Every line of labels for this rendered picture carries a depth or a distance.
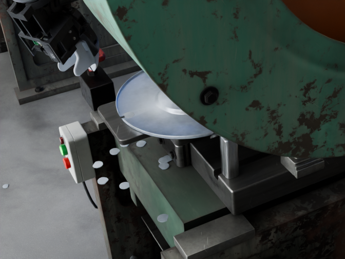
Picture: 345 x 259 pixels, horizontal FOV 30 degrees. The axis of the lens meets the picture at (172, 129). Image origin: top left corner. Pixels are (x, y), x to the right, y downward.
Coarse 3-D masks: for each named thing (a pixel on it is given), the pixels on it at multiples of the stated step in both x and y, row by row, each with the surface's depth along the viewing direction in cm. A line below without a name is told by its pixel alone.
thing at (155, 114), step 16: (128, 80) 137; (144, 80) 137; (128, 96) 133; (144, 96) 132; (160, 96) 131; (144, 112) 127; (160, 112) 127; (176, 112) 126; (144, 128) 123; (160, 128) 122; (176, 128) 122; (192, 128) 121
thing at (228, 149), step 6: (222, 138) 116; (222, 144) 117; (228, 144) 116; (234, 144) 116; (222, 150) 118; (228, 150) 116; (234, 150) 117; (222, 156) 119; (228, 156) 117; (234, 156) 118; (222, 162) 120; (228, 162) 118; (234, 162) 119; (222, 168) 121; (228, 168) 119; (234, 168) 119; (228, 174) 120; (234, 174) 120
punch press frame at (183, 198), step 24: (120, 168) 158; (144, 168) 135; (168, 168) 134; (192, 168) 134; (144, 192) 142; (168, 192) 128; (192, 192) 127; (168, 216) 129; (192, 216) 122; (216, 216) 123; (168, 240) 135
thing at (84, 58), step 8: (80, 40) 107; (80, 48) 107; (88, 48) 108; (80, 56) 108; (88, 56) 110; (96, 56) 110; (80, 64) 109; (88, 64) 111; (96, 64) 112; (80, 72) 109
